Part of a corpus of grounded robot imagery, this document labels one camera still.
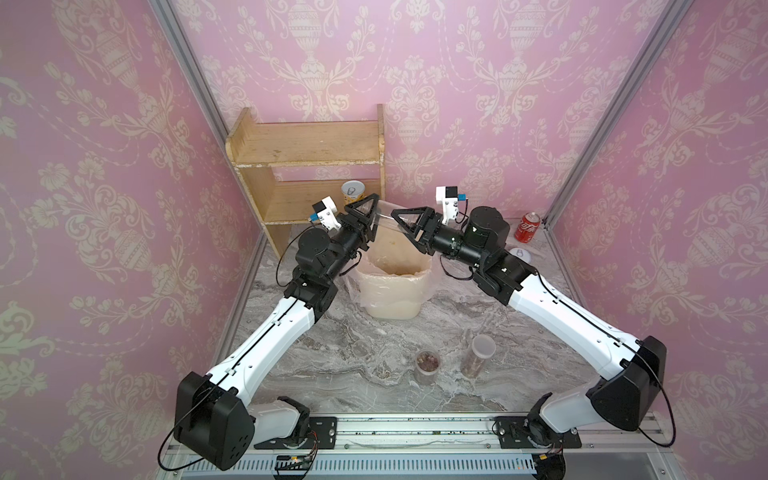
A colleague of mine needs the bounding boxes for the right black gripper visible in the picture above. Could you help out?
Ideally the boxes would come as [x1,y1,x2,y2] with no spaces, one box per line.
[398,210,491,277]

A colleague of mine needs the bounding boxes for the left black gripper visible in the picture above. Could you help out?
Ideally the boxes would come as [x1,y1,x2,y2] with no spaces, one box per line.
[323,195,382,285]

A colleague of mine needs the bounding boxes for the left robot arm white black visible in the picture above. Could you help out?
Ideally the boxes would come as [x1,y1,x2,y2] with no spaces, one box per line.
[169,194,379,471]

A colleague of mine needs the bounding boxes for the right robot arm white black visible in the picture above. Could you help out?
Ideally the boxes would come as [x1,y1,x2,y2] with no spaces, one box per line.
[392,206,667,446]

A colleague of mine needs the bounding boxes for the yellow white can on shelf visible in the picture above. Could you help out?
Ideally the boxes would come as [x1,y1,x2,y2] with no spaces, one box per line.
[341,180,366,205]

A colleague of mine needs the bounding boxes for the cream trash bin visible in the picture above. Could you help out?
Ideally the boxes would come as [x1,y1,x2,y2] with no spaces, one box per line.
[353,218,438,321]

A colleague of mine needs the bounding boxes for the wooden two-tier shelf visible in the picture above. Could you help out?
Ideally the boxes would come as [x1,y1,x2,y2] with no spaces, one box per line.
[225,104,386,256]

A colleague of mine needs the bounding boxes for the yellow white can on table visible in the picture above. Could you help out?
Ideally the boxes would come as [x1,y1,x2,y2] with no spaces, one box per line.
[509,247,532,264]

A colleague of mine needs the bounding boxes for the red cola can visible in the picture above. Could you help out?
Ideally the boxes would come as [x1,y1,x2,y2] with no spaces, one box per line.
[514,212,541,244]

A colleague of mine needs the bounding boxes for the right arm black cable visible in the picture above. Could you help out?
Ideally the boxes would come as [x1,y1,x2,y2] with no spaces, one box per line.
[437,254,677,449]

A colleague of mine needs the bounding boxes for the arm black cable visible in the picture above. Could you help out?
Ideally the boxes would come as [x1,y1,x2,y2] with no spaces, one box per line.
[157,224,364,473]
[437,254,677,449]

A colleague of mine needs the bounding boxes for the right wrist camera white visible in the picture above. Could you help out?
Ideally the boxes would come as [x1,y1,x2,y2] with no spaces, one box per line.
[435,186,468,225]

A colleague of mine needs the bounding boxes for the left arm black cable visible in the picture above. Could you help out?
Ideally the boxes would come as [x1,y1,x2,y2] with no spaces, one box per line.
[157,224,364,473]

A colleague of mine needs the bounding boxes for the aluminium mounting rail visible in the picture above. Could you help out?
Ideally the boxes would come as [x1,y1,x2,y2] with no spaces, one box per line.
[157,413,686,479]

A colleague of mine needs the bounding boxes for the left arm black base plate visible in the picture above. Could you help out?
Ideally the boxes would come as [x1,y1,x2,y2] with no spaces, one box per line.
[253,416,339,450]

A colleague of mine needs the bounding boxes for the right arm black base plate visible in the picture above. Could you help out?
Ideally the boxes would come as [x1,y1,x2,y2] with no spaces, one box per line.
[491,415,583,451]

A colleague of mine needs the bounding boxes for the small circuit board with wires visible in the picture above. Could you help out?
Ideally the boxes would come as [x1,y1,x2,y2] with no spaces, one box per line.
[274,453,316,479]

